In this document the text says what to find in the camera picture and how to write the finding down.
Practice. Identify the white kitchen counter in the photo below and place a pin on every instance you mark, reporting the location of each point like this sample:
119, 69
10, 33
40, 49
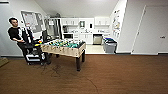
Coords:
85, 38

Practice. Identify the white upper kitchen cabinets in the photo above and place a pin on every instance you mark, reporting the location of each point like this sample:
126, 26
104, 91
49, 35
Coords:
71, 21

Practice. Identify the foosball table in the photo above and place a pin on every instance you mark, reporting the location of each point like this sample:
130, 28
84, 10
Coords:
63, 50

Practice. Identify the steel fridge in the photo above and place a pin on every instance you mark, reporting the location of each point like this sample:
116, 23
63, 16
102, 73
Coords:
54, 29

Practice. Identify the black wheeled cart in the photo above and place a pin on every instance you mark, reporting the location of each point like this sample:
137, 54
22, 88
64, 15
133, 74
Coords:
33, 55

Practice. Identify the white whiteboard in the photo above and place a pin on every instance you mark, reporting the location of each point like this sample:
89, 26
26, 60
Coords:
31, 20

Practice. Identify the white closed door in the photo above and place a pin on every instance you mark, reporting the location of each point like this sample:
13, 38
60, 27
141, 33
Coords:
150, 31

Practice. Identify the person in black shirt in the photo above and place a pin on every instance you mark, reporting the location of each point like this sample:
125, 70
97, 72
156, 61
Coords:
15, 33

